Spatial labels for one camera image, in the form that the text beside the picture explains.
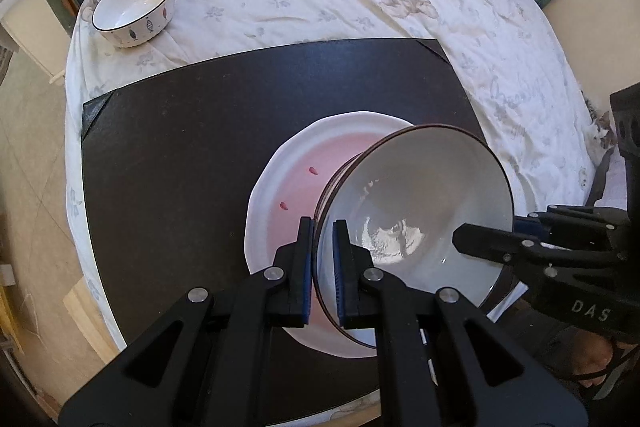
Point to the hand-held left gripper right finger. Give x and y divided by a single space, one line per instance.
341 272

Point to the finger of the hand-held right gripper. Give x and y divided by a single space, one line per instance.
490 242
565 219

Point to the pink strawberry plate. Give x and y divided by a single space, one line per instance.
295 177

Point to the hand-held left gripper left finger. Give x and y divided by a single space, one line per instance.
307 267

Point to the person's right hand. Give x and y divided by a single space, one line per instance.
595 359

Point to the black mat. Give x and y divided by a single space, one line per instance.
175 157

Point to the white nightstand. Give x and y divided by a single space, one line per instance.
35 37

